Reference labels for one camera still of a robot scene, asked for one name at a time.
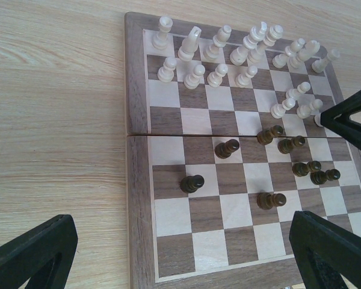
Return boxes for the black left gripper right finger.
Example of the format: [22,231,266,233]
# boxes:
[289,211,361,288]

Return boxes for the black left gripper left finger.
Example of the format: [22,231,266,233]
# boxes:
[0,214,78,288]

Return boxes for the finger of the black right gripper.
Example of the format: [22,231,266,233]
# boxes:
[319,90,361,151]

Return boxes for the white pawn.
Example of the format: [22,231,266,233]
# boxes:
[235,65,258,88]
[285,82,311,101]
[270,98,296,119]
[184,64,205,90]
[157,57,177,83]
[296,99,323,119]
[207,64,228,87]
[313,114,323,127]

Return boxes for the dark pawn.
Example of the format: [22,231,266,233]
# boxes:
[180,175,205,193]
[292,161,321,177]
[257,193,286,210]
[257,125,284,146]
[214,139,240,159]
[310,169,341,185]
[277,135,306,154]

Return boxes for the wooden chess board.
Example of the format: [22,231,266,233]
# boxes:
[125,12,361,288]

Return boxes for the white rook right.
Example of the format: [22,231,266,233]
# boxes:
[312,49,340,73]

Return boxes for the white knight right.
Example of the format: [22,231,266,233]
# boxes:
[289,40,320,69]

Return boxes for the white knight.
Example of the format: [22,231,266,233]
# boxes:
[177,26,202,62]
[289,40,320,69]

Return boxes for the white bishop right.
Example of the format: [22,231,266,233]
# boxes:
[272,38,305,69]

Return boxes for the white king piece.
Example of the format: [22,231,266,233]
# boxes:
[247,25,283,63]

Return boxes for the white queen piece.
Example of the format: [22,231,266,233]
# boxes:
[229,22,267,66]

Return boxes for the white knight left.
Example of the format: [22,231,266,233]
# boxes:
[177,26,202,62]

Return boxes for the white rook corner left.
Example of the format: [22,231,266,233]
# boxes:
[152,16,173,50]

